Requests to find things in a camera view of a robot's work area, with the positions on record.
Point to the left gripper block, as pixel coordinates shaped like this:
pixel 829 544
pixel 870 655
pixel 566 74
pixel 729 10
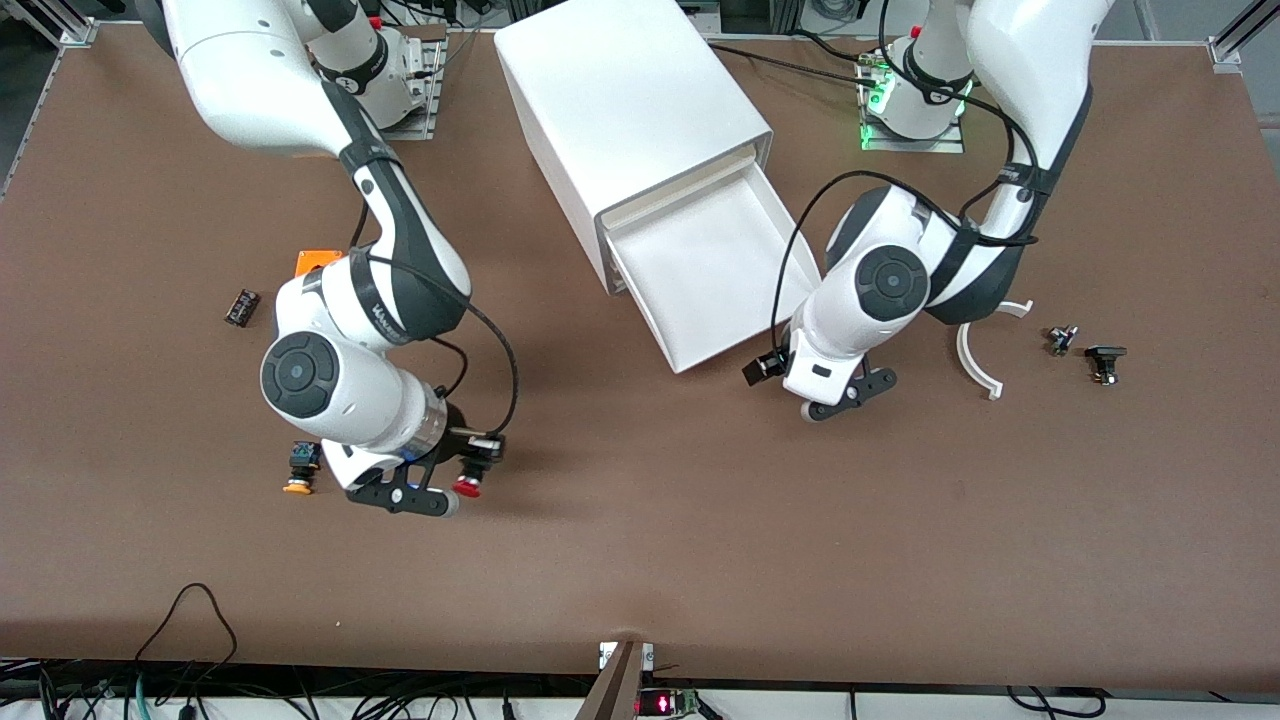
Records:
pixel 764 369

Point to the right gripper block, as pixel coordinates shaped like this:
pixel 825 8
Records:
pixel 458 423

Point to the red mushroom push button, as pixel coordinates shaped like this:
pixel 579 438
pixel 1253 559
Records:
pixel 467 488

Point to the white plastic drawer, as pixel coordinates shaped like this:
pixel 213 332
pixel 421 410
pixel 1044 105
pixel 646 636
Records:
pixel 710 270
pixel 690 183

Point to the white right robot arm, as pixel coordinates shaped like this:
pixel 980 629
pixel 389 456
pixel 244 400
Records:
pixel 250 80

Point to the yellow mushroom push button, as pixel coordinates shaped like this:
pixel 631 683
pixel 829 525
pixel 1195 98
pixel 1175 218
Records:
pixel 300 470

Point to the small metal fitting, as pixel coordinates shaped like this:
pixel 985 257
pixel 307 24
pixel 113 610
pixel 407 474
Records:
pixel 1062 340

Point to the orange box with hole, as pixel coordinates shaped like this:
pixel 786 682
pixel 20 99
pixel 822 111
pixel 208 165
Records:
pixel 315 260

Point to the small black striped component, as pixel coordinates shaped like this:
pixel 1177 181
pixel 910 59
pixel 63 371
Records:
pixel 242 307

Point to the device with red light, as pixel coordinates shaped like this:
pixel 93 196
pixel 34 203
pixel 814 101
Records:
pixel 655 705

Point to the aluminium profile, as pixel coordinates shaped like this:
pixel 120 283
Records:
pixel 60 25
pixel 1240 35

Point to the white metal bracket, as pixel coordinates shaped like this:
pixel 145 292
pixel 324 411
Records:
pixel 606 655

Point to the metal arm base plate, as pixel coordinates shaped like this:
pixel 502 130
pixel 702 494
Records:
pixel 915 145
pixel 410 130

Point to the brown wooden post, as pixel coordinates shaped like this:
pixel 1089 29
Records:
pixel 615 690

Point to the black switch part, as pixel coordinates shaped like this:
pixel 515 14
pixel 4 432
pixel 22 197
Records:
pixel 1105 355

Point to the white drawer cabinet grey frame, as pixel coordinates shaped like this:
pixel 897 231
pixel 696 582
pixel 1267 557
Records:
pixel 620 90

